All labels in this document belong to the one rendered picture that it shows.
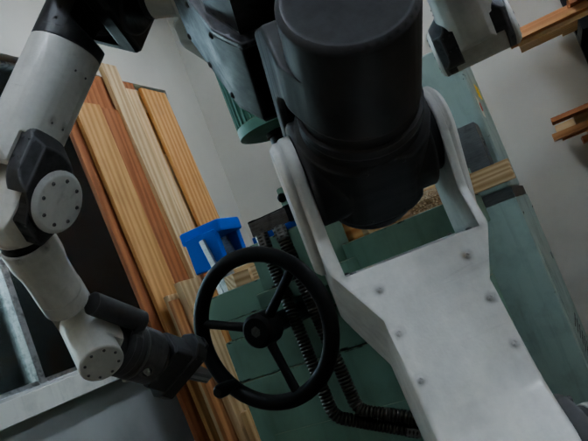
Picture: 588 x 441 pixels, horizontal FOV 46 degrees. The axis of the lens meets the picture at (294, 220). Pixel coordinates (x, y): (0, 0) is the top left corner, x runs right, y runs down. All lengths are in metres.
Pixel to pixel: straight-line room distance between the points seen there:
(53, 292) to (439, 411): 0.55
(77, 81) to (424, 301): 0.51
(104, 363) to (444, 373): 0.56
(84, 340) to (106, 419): 1.67
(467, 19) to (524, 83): 2.69
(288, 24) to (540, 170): 3.22
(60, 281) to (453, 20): 0.66
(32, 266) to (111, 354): 0.18
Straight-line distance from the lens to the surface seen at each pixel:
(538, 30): 3.29
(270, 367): 1.43
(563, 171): 3.70
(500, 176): 1.36
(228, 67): 0.78
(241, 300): 1.43
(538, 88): 3.73
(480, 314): 0.63
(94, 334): 1.02
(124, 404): 2.77
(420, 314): 0.63
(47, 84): 0.88
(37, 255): 0.91
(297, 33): 0.52
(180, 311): 2.75
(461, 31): 1.06
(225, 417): 2.77
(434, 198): 1.25
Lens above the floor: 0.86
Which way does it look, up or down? 5 degrees up
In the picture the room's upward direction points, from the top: 21 degrees counter-clockwise
